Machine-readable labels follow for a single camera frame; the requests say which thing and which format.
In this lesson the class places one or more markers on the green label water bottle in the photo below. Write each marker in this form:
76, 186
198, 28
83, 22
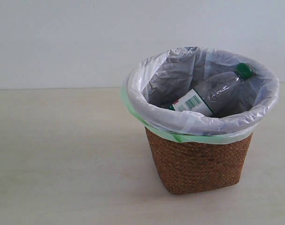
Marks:
211, 95

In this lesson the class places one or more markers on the white plastic bin liner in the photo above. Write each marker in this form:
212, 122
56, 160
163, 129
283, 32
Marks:
158, 81

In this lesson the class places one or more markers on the woven wicker waste basket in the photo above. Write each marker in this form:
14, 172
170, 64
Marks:
192, 167

